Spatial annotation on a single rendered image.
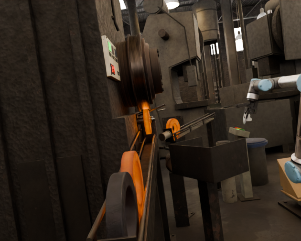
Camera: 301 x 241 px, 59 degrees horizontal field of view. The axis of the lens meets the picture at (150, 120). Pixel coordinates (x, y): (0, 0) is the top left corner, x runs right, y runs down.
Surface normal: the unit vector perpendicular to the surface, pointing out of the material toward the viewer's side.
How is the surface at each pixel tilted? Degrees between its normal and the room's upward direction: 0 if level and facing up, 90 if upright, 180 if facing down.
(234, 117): 90
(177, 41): 90
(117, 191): 40
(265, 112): 90
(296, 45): 90
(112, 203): 54
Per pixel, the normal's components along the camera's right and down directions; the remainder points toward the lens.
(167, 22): -0.29, 0.09
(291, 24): 0.29, 0.01
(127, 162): -0.15, -0.76
